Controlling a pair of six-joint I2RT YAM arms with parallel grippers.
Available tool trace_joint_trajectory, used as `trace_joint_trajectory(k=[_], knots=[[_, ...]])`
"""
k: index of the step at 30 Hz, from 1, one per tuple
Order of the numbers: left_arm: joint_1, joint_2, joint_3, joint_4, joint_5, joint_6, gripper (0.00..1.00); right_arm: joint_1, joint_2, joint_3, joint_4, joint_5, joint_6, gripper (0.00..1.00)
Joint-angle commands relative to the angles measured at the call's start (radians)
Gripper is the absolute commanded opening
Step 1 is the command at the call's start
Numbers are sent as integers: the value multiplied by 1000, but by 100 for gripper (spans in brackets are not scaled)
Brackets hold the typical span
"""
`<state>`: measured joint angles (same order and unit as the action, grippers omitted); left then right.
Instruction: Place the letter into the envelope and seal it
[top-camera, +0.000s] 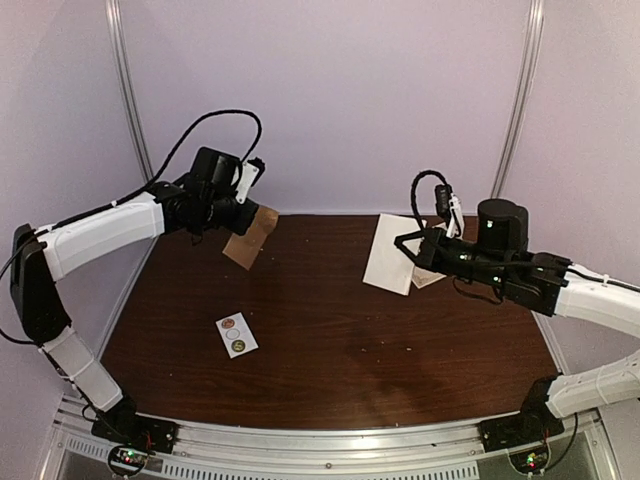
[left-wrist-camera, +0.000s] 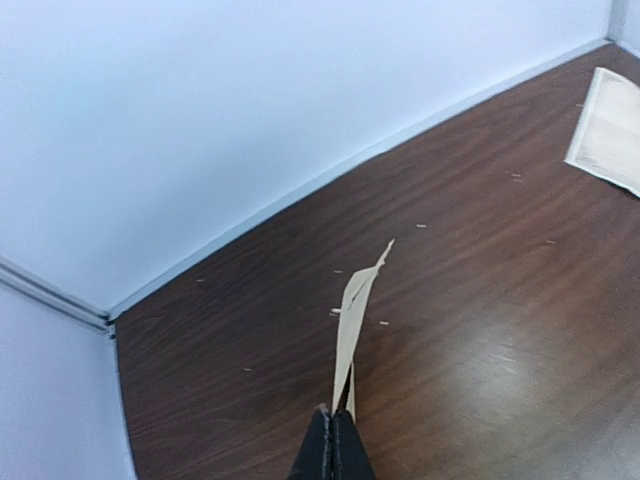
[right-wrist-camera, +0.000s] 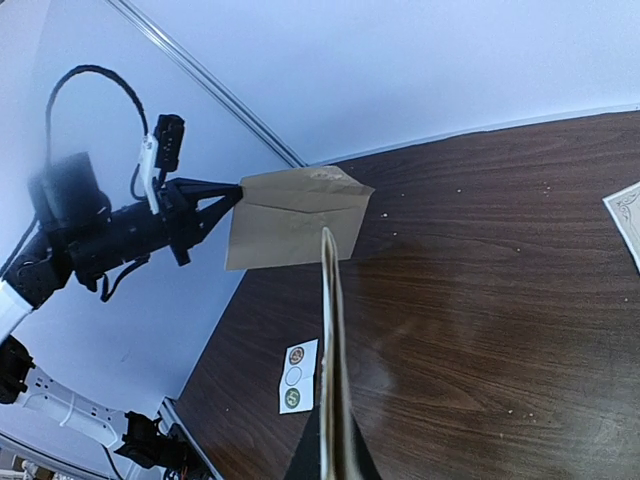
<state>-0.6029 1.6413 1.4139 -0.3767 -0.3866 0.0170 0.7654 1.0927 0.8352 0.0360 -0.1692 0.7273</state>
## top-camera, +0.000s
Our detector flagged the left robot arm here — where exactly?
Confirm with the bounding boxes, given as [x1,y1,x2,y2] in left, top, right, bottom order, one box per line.
[8,147,266,444]

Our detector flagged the left aluminium frame post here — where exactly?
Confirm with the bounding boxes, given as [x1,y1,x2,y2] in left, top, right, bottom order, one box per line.
[105,0,154,202]

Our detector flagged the right circuit board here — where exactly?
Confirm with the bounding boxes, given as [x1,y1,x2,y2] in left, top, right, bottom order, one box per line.
[509,446,550,476]

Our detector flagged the white sticker sheet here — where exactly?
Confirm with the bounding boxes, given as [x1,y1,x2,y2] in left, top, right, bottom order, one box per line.
[215,313,259,359]

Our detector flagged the letter sheet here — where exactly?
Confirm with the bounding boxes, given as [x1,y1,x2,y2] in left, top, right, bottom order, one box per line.
[410,222,451,290]
[363,214,415,296]

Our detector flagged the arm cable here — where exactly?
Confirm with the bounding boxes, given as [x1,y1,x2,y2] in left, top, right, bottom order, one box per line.
[149,111,264,186]
[410,170,454,231]

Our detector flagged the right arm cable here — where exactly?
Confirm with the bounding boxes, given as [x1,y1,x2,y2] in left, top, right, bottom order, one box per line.
[410,170,454,231]

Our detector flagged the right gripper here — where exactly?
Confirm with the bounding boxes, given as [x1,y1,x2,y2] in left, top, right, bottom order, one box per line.
[395,226,511,289]

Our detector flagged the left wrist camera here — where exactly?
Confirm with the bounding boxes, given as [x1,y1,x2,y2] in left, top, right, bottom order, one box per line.
[235,157,266,204]

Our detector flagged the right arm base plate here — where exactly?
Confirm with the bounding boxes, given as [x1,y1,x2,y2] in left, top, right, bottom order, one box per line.
[479,413,565,452]

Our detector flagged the front aluminium rail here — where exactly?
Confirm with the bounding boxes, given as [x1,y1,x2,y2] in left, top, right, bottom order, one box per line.
[35,395,622,479]

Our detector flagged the right aluminium frame post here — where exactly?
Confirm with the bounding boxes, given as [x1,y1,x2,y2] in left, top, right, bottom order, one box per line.
[490,0,545,198]

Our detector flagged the brown paper envelope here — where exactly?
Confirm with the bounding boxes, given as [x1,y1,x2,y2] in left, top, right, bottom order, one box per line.
[222,206,279,271]

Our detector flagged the aluminium frame post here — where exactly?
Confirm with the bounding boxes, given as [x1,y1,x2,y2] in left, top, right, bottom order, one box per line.
[490,0,545,198]
[105,0,154,202]

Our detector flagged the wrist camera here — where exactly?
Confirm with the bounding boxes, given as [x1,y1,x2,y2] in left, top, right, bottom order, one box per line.
[434,184,465,238]
[235,157,266,204]

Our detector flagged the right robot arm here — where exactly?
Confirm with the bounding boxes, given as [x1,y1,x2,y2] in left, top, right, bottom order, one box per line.
[394,199,639,442]

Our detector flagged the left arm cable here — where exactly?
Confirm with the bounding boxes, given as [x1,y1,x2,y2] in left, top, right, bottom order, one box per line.
[149,111,264,186]

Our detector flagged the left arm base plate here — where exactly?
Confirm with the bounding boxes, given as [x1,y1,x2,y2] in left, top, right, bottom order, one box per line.
[91,410,178,454]

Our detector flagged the circuit board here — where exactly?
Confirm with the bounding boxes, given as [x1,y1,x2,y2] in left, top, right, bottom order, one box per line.
[107,445,150,476]
[509,446,550,476]

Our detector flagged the left circuit board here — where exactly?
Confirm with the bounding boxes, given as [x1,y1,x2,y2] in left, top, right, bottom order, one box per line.
[107,445,150,476]

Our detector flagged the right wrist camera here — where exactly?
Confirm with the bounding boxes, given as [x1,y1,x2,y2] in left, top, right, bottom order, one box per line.
[434,184,465,238]

